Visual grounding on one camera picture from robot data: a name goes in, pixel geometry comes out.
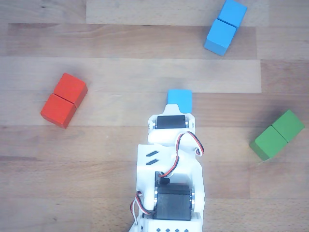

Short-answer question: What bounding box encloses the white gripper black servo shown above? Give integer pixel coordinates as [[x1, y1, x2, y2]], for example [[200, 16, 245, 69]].
[[147, 103, 197, 145]]

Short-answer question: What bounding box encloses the shoulder servo wire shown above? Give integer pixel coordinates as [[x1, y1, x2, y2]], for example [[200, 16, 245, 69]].
[[130, 190, 155, 226]]

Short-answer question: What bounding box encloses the gripper servo wire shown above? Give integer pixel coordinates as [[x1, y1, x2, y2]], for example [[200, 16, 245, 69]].
[[162, 131, 205, 179]]

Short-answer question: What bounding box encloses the long red block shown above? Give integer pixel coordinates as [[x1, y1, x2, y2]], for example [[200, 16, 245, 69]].
[[40, 72, 88, 130]]

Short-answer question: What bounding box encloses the small blue cube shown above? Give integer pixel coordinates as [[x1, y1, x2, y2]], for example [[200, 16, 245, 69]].
[[167, 89, 193, 114]]

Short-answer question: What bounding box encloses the long green block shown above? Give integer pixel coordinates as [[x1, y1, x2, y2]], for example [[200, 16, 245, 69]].
[[249, 109, 306, 161]]

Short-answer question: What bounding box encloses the long blue block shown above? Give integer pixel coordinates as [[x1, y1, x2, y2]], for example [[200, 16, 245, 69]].
[[203, 0, 248, 57]]

